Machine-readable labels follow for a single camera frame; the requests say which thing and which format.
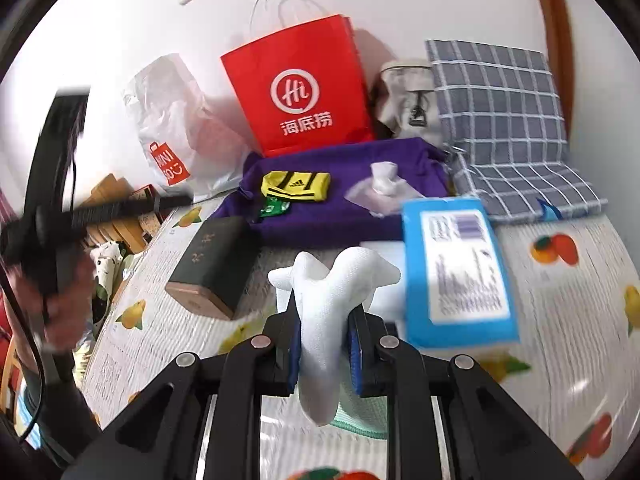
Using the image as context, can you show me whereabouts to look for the white foam block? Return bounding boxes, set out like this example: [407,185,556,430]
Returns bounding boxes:
[360,240,406,322]

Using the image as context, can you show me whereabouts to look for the white knotted sock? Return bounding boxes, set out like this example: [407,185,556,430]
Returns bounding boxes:
[268,247,386,426]

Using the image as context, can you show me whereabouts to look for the green snack packet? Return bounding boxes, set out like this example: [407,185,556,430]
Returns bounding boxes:
[258,196,291,219]

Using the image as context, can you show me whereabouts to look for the yellow black mesh pouch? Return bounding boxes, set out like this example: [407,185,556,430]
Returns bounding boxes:
[260,171,331,202]

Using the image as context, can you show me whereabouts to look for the green tissue pack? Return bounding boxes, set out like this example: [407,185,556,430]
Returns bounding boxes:
[331,377,387,440]

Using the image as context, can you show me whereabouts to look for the white persimmon snack packet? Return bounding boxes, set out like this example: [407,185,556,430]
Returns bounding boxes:
[345,162,424,218]

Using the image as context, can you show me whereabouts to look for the person's left hand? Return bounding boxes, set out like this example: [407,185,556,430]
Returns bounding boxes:
[9,254,94,352]

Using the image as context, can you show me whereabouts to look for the wooden chair back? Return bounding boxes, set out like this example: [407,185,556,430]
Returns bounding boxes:
[82,174,165,254]

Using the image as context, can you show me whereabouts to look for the blue white tissue pack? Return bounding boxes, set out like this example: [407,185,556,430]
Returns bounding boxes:
[401,197,520,349]

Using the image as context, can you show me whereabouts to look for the dark brown box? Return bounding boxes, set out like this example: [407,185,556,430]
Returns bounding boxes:
[165,217,262,321]

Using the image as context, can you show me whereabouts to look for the fruit print tablecloth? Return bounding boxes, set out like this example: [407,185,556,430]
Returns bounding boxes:
[82,214,639,479]

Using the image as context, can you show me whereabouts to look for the purple cloth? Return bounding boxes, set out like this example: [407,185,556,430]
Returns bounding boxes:
[213,138,448,249]

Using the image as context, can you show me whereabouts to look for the white Miniso plastic bag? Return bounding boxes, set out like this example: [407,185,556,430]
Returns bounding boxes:
[124,54,250,200]

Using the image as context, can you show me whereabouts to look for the beige canvas bag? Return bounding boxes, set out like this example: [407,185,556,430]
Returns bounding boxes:
[371,58,444,148]

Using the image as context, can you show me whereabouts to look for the red paper shopping bag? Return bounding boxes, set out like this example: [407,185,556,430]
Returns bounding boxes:
[221,0,374,157]

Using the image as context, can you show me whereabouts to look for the grey checked cushion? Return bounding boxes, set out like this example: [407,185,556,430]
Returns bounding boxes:
[426,39,608,224]

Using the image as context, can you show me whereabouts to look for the brown wooden door frame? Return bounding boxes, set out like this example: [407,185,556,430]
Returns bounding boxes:
[539,0,575,136]

